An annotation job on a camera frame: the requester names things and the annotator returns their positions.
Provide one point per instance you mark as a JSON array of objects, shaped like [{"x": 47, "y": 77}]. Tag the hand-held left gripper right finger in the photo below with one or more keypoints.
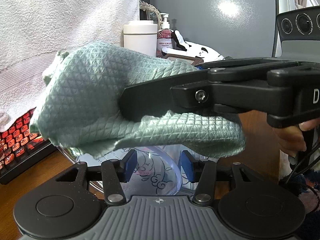
[{"x": 187, "y": 166}]

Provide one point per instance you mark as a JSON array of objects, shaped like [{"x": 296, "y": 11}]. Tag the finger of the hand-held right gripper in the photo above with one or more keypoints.
[
  {"x": 155, "y": 97},
  {"x": 237, "y": 63}
]

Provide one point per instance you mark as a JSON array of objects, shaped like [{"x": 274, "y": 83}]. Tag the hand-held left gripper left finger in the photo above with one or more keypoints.
[{"x": 130, "y": 166}]

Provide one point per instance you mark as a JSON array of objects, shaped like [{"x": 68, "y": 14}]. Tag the clear plastic measuring cup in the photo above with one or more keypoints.
[{"x": 160, "y": 170}]

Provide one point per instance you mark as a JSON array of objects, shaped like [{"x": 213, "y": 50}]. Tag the green cleaning cloth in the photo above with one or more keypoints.
[{"x": 100, "y": 92}]

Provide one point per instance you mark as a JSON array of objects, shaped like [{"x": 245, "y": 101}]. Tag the person's right hand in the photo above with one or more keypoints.
[{"x": 290, "y": 140}]

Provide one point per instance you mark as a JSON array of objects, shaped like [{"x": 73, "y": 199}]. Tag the white pump bottle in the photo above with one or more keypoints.
[{"x": 163, "y": 40}]

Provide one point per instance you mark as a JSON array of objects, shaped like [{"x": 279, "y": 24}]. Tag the white humidifier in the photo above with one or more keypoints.
[{"x": 138, "y": 37}]

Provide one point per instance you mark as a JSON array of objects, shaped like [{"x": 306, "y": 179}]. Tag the wicker basket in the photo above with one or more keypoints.
[{"x": 148, "y": 11}]

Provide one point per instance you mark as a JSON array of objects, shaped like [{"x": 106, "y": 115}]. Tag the blue fuzzy clothing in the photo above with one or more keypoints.
[{"x": 305, "y": 192}]

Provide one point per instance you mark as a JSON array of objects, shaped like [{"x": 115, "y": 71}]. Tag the black keyboard with red keys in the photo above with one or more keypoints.
[{"x": 20, "y": 145}]

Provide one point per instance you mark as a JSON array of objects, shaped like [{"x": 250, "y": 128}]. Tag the white towel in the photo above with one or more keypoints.
[{"x": 62, "y": 30}]

